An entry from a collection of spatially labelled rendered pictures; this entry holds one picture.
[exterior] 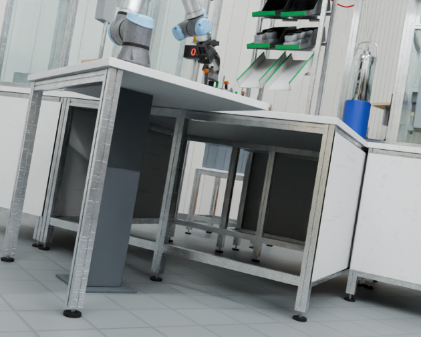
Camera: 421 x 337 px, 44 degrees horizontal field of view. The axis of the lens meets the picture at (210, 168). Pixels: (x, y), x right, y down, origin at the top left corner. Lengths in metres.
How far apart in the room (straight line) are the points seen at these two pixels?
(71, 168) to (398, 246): 1.83
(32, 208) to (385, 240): 1.91
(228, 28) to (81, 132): 3.71
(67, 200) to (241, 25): 4.08
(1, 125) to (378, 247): 2.22
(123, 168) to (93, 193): 0.45
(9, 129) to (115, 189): 1.20
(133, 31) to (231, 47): 4.28
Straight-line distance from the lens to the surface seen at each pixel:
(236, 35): 6.57
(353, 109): 3.27
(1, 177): 3.25
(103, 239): 2.21
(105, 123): 1.78
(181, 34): 2.55
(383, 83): 7.51
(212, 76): 2.76
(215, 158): 4.75
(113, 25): 2.44
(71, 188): 3.12
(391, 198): 2.93
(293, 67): 2.69
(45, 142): 3.04
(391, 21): 7.75
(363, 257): 2.95
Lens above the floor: 0.52
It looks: 1 degrees up
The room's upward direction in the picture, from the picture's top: 9 degrees clockwise
